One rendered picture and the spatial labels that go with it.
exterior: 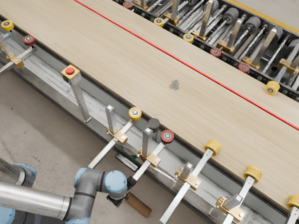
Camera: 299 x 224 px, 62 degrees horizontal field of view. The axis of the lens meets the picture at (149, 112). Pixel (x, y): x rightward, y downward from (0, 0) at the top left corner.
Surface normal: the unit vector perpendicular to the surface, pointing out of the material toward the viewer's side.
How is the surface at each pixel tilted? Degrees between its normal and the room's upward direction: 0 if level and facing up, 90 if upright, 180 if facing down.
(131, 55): 0
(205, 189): 0
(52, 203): 26
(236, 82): 0
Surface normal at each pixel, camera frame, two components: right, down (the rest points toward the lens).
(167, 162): 0.04, -0.51
